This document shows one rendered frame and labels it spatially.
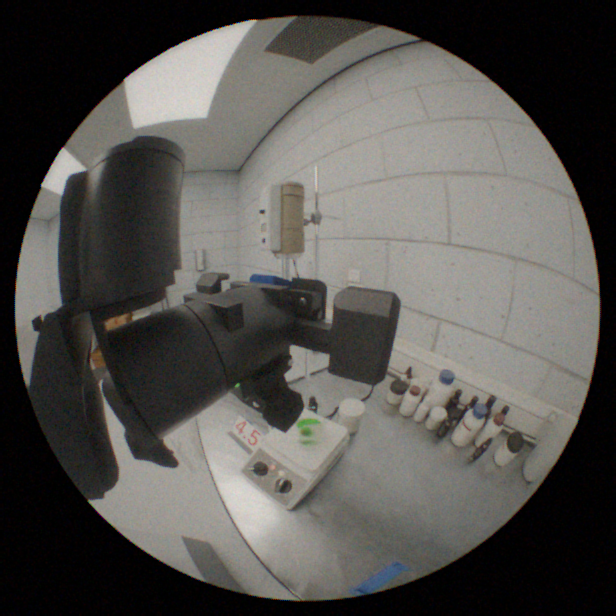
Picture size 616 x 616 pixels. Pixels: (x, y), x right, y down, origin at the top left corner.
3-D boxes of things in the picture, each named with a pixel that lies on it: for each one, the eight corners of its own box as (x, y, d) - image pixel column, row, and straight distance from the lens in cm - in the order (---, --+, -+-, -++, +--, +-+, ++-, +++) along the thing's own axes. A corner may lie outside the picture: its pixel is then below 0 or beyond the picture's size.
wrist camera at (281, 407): (192, 352, 16) (211, 412, 20) (266, 397, 11) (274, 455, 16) (244, 328, 19) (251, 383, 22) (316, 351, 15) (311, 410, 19)
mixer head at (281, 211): (266, 260, 52) (266, 175, 56) (253, 259, 63) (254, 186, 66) (311, 258, 59) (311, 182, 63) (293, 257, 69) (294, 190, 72)
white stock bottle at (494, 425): (489, 447, 63) (510, 422, 57) (476, 451, 59) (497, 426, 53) (485, 433, 65) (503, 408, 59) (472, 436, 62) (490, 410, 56)
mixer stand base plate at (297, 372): (261, 392, 61) (261, 389, 60) (242, 361, 77) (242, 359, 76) (337, 363, 73) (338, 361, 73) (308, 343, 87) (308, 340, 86)
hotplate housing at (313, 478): (289, 512, 41) (285, 505, 34) (240, 475, 45) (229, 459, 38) (351, 443, 49) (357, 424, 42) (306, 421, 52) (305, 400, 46)
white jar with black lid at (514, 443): (511, 456, 67) (527, 439, 63) (501, 470, 62) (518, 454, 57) (500, 444, 66) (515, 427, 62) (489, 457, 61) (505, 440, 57)
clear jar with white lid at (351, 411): (348, 440, 49) (353, 420, 43) (330, 427, 51) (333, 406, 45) (364, 426, 52) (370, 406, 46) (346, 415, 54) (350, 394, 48)
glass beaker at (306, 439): (290, 448, 38) (287, 423, 31) (299, 428, 40) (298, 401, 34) (323, 456, 37) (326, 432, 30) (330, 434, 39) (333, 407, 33)
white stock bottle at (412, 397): (416, 415, 59) (426, 393, 53) (401, 418, 57) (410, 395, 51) (411, 404, 61) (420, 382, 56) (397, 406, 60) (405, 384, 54)
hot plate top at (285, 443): (313, 474, 35) (313, 472, 35) (261, 440, 40) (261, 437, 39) (349, 431, 41) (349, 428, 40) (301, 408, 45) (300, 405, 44)
